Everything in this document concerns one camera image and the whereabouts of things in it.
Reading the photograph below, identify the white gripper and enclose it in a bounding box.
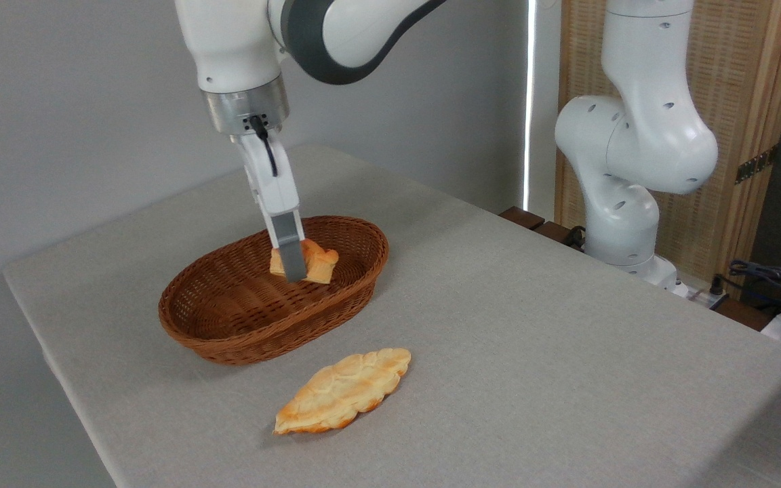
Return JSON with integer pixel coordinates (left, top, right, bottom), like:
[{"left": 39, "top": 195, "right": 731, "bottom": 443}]
[{"left": 231, "top": 128, "right": 308, "bottom": 283}]

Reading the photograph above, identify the grey tablecloth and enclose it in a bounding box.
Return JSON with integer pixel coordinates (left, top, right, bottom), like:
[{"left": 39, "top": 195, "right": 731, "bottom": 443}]
[{"left": 3, "top": 144, "right": 781, "bottom": 488}]

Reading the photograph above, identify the black screen hinge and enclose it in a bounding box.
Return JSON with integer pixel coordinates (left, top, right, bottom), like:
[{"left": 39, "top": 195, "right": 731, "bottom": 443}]
[{"left": 735, "top": 144, "right": 779, "bottom": 185}]

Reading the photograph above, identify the small orange bread bun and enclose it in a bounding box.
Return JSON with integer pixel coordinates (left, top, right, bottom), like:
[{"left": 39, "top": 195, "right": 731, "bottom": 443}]
[{"left": 268, "top": 239, "right": 340, "bottom": 285}]

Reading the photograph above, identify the bundle of dark cables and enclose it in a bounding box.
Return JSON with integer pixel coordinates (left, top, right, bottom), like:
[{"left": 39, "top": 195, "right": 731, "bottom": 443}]
[{"left": 728, "top": 259, "right": 781, "bottom": 312}]

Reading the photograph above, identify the white power strip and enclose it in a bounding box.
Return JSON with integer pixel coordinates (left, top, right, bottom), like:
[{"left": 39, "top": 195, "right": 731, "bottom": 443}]
[{"left": 674, "top": 282, "right": 730, "bottom": 310}]

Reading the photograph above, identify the long leaf-shaped bread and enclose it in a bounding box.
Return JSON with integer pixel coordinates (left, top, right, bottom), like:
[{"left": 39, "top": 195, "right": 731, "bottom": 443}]
[{"left": 274, "top": 348, "right": 412, "bottom": 435}]

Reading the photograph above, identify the brown wicker oval basket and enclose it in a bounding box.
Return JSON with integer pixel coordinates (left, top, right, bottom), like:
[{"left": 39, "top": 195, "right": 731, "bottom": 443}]
[{"left": 158, "top": 216, "right": 390, "bottom": 367}]

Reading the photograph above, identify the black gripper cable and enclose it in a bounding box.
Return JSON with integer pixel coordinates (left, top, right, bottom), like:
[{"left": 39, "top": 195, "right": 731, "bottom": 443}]
[{"left": 248, "top": 115, "right": 279, "bottom": 178}]

